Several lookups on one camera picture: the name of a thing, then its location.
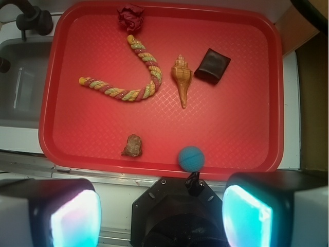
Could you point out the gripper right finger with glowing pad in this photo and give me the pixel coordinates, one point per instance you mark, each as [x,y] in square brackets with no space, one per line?
[281,208]

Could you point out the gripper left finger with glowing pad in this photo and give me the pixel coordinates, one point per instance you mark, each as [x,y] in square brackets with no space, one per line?
[51,212]

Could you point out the red paper ball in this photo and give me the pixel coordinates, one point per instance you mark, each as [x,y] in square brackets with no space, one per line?
[131,17]

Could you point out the brown rough rock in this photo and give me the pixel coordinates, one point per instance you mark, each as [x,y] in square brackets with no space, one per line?
[133,146]

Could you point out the blue dimpled ball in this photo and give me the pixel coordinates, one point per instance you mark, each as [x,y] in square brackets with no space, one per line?
[191,159]

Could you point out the grey toy sink basin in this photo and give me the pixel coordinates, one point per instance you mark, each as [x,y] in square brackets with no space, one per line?
[22,86]

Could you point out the red plastic tray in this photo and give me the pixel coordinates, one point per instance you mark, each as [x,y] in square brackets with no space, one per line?
[238,123]

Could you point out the black square pouch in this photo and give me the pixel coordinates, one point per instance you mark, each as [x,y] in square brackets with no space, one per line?
[212,67]

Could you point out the tan conch seashell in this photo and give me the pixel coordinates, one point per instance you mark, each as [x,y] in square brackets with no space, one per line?
[182,75]

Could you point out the cardboard panel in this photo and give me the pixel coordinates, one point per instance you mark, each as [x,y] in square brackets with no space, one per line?
[310,47]

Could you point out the grey toy faucet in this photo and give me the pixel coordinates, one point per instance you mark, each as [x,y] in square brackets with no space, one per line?
[32,18]

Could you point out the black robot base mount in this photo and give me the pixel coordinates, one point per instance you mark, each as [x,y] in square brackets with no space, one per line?
[178,212]

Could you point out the multicolour twisted rope toy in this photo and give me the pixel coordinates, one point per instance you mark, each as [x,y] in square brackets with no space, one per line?
[130,95]

